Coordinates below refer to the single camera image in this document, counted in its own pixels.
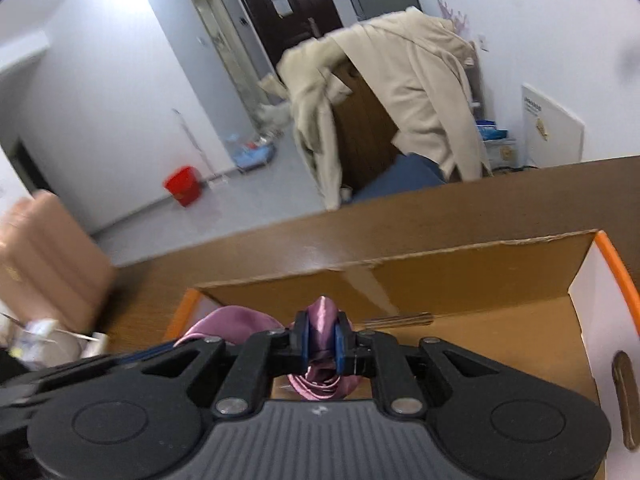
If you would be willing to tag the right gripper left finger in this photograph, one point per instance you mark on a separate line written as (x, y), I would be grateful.
(300, 333)

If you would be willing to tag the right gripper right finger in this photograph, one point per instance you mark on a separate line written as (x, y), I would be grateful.
(344, 345)

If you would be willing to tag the pink satin cloth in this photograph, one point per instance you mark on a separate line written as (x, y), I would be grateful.
(320, 382)

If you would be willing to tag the red bucket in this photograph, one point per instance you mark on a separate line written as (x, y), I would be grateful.
(184, 185)

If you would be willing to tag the brown wooden chair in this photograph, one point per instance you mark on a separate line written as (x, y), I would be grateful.
(364, 131)

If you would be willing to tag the orange cardboard box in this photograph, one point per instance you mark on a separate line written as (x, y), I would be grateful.
(563, 308)

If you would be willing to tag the pink suitcase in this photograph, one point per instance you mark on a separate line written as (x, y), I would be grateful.
(50, 267)

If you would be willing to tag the beige coat on chair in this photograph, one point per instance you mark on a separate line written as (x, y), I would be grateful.
(414, 64)

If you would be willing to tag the dark entrance door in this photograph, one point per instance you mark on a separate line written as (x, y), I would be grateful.
(283, 24)

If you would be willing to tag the white board against wall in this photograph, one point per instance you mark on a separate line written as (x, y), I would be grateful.
(554, 136)

